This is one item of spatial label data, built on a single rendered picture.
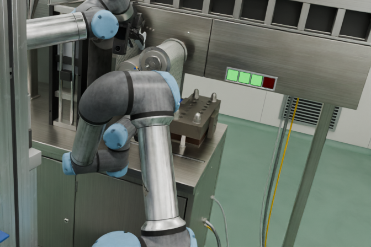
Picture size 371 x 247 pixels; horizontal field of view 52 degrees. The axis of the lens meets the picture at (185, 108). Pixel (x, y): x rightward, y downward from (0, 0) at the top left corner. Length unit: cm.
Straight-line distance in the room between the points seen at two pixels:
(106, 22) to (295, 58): 104
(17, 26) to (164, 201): 54
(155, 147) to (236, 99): 348
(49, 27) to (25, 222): 49
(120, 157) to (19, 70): 68
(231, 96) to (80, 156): 334
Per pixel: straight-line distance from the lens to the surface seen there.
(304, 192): 229
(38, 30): 105
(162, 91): 97
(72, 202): 179
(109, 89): 94
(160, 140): 97
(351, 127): 446
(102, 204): 171
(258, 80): 188
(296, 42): 184
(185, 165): 158
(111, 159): 130
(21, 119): 73
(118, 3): 123
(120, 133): 124
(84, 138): 111
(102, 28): 107
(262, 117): 443
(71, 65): 172
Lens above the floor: 168
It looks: 21 degrees down
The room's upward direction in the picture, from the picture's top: 8 degrees clockwise
